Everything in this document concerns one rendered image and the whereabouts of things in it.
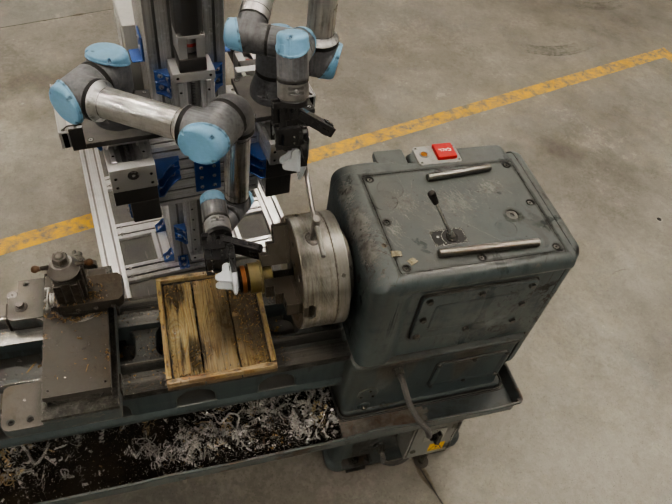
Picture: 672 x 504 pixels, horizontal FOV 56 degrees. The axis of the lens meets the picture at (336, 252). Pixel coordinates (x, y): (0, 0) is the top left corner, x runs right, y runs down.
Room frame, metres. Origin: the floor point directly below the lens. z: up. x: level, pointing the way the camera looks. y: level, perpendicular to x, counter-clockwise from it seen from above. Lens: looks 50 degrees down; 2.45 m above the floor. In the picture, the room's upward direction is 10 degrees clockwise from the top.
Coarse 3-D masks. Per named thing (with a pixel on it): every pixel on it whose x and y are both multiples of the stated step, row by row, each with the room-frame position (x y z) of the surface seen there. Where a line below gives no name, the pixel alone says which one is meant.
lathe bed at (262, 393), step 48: (0, 336) 0.82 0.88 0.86; (144, 336) 0.92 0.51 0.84; (288, 336) 0.99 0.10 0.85; (336, 336) 1.02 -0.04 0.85; (0, 384) 0.70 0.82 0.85; (144, 384) 0.76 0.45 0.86; (240, 384) 0.85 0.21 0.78; (288, 384) 0.91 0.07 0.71; (336, 384) 0.95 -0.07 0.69; (0, 432) 0.62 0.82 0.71; (48, 432) 0.64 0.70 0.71
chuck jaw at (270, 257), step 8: (272, 224) 1.13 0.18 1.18; (280, 224) 1.12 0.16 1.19; (272, 232) 1.11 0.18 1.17; (280, 232) 1.10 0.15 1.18; (272, 240) 1.10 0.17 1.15; (280, 240) 1.09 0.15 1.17; (288, 240) 1.09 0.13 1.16; (272, 248) 1.07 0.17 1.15; (280, 248) 1.07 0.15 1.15; (288, 248) 1.08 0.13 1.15; (264, 256) 1.05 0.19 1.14; (272, 256) 1.05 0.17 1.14; (280, 256) 1.06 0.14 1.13; (288, 256) 1.07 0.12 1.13; (264, 264) 1.03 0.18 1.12; (272, 264) 1.04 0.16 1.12
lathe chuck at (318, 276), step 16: (288, 224) 1.11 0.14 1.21; (304, 224) 1.10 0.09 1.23; (320, 224) 1.11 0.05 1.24; (304, 240) 1.04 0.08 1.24; (304, 256) 1.00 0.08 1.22; (320, 256) 1.01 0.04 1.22; (304, 272) 0.97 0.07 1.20; (320, 272) 0.98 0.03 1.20; (336, 272) 0.99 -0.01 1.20; (304, 288) 0.94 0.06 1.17; (320, 288) 0.95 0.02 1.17; (336, 288) 0.96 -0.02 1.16; (304, 304) 0.92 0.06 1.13; (320, 304) 0.93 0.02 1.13; (336, 304) 0.95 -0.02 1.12; (304, 320) 0.91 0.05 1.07; (320, 320) 0.93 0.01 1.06
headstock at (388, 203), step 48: (336, 192) 1.26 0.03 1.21; (384, 192) 1.24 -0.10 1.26; (480, 192) 1.31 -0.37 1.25; (528, 192) 1.35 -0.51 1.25; (384, 240) 1.07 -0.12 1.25; (432, 240) 1.10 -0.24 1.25; (480, 240) 1.13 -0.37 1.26; (384, 288) 0.93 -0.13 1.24; (432, 288) 0.97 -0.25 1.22; (480, 288) 1.04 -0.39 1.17; (528, 288) 1.10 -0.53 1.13; (384, 336) 0.93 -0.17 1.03; (432, 336) 1.01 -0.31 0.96; (480, 336) 1.08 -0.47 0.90
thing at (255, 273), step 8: (248, 264) 1.03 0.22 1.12; (256, 264) 1.03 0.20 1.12; (240, 272) 1.00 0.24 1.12; (248, 272) 1.00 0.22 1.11; (256, 272) 1.00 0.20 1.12; (264, 272) 1.02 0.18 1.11; (272, 272) 1.02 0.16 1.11; (240, 280) 0.98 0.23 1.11; (248, 280) 0.98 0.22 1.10; (256, 280) 0.99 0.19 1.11; (240, 288) 0.97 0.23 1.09; (248, 288) 0.97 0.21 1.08; (256, 288) 0.98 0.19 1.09; (264, 288) 0.98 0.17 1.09
